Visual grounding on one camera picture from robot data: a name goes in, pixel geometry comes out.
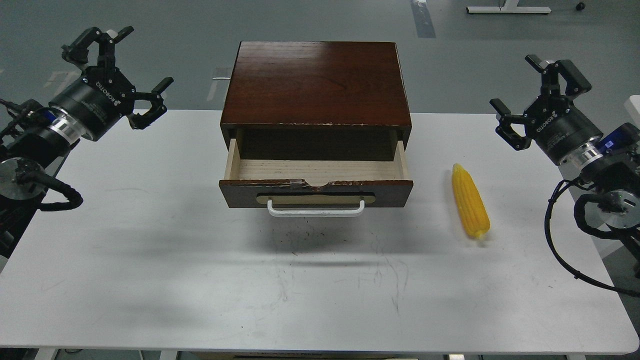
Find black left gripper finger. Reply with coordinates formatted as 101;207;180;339
126;76;174;131
61;26;135;71

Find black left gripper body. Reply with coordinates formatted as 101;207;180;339
49;67;136;142

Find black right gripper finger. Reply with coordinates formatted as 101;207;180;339
525;54;592;101
489;98;534;151

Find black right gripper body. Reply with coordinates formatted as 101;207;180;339
524;96;603;166

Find yellow corn cob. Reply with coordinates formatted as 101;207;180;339
451;162;490;240

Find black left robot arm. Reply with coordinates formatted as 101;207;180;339
0;26;174;258

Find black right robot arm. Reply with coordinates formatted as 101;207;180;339
490;54;640;258

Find wooden pull-out drawer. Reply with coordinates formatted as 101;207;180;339
218;139;414;208

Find dark wooden drawer cabinet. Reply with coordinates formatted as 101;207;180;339
220;40;412;161

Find white stand base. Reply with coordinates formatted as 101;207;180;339
465;0;553;15

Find grey floor tape strip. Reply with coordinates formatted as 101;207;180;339
409;0;436;39

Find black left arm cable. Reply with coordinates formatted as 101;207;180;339
15;170;84;213

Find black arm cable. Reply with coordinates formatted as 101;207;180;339
15;170;84;213
544;179;640;298

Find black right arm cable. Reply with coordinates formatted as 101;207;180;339
544;179;640;298

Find white drawer handle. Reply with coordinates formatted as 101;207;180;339
266;199;366;218

